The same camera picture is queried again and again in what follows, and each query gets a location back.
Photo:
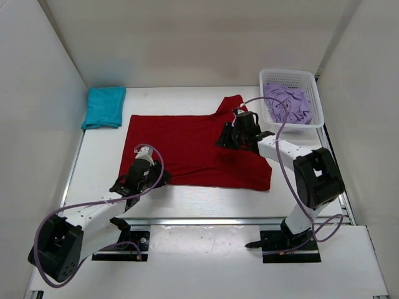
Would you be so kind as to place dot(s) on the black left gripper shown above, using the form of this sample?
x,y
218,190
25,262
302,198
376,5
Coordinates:
x,y
165,178

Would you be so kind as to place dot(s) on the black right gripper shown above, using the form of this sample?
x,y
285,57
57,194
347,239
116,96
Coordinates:
x,y
226,141

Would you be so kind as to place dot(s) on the red t shirt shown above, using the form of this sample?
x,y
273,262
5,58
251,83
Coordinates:
x,y
187,144

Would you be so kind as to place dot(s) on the teal polo shirt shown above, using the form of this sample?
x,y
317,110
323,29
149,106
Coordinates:
x,y
104,108

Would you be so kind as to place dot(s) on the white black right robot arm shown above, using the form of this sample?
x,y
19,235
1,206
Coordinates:
x,y
318,180

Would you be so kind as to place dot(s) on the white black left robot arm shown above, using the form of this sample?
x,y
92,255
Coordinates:
x,y
64,242

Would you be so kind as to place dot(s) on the lilac garment in basket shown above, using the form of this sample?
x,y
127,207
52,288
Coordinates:
x,y
295,100

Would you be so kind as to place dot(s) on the white plastic basket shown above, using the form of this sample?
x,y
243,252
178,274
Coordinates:
x,y
292,79

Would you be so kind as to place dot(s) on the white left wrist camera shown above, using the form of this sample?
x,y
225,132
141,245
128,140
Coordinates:
x,y
145,153

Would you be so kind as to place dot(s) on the aluminium table edge rail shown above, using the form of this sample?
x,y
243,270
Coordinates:
x,y
205,221

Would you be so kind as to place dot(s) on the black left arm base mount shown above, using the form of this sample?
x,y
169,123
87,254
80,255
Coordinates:
x,y
134,247

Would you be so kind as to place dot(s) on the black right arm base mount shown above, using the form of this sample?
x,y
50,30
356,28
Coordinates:
x,y
277,247

